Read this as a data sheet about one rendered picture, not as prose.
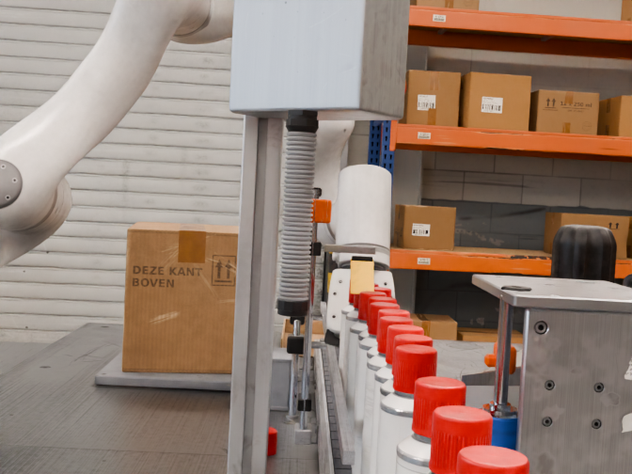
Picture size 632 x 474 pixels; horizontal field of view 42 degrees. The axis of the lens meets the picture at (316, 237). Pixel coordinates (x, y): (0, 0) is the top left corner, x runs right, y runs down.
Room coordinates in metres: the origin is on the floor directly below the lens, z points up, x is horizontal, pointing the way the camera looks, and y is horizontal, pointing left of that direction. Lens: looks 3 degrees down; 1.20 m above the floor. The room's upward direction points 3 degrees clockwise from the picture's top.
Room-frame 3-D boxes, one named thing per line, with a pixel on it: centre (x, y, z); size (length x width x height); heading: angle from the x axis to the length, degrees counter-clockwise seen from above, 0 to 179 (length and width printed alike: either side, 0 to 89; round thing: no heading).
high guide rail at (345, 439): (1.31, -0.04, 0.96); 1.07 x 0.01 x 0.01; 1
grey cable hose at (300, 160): (0.85, 0.02, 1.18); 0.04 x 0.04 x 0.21
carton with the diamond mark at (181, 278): (1.70, 0.25, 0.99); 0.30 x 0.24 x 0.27; 9
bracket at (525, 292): (0.60, -0.18, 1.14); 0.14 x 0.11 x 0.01; 1
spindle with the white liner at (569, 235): (1.10, -0.36, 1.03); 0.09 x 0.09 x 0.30
